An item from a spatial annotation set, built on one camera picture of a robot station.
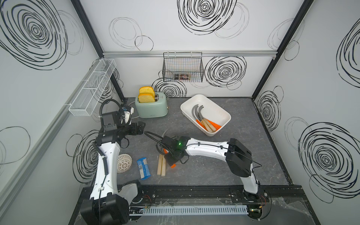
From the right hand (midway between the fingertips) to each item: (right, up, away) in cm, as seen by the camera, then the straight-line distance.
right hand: (169, 161), depth 82 cm
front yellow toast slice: (-17, +39, +11) cm, 43 cm away
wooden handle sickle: (-6, -3, +1) cm, 6 cm away
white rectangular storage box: (+33, +27, +24) cm, 48 cm away
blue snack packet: (-15, -4, 0) cm, 16 cm away
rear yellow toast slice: (-15, +44, +15) cm, 49 cm away
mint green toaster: (-10, +31, +18) cm, 37 cm away
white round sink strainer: (-28, -2, +3) cm, 28 cm away
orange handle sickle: (+32, +19, +18) cm, 41 cm away
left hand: (-18, +23, -5) cm, 30 cm away
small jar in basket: (+9, +51, +7) cm, 53 cm away
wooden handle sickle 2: (+29, +18, +16) cm, 38 cm away
